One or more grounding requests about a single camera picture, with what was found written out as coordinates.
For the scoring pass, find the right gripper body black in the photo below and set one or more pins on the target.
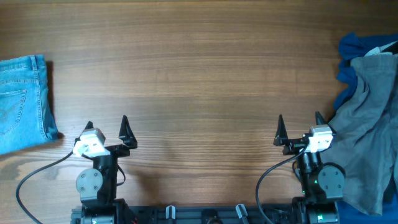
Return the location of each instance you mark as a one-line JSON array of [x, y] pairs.
[[296, 146]]

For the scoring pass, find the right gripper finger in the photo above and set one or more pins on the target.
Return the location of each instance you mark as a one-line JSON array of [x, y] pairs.
[[319, 119], [281, 137]]

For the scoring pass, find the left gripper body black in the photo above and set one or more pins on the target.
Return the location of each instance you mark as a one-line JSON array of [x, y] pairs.
[[113, 149]]

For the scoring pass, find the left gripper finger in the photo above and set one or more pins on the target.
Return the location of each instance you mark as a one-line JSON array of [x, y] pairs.
[[89, 125], [126, 134]]

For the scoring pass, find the grey shorts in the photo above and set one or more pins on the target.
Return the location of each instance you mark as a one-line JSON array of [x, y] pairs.
[[365, 144]]

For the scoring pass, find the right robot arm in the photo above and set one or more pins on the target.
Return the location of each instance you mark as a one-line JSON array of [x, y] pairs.
[[321, 182]]

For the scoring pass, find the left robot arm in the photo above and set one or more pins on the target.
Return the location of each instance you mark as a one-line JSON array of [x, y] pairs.
[[97, 186]]

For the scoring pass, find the folded blue denim jeans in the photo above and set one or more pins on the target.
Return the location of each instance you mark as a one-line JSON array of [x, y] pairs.
[[26, 118]]

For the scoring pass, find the dark blue garment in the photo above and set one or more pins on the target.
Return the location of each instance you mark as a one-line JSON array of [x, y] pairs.
[[351, 46]]

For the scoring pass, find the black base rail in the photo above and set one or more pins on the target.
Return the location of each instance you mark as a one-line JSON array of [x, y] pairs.
[[277, 213]]

